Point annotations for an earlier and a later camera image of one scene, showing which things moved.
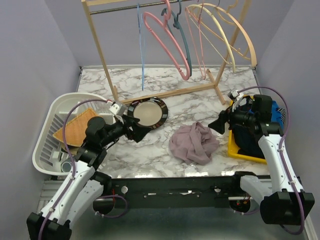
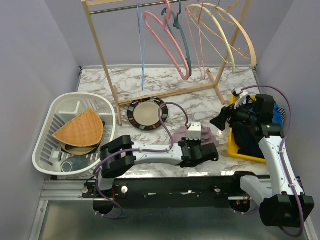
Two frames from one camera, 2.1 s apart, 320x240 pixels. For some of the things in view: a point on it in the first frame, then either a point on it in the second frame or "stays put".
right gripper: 219,124 stays put
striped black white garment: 282,114 stays put
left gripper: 139,131 → 197,142
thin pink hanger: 186,11 stays put
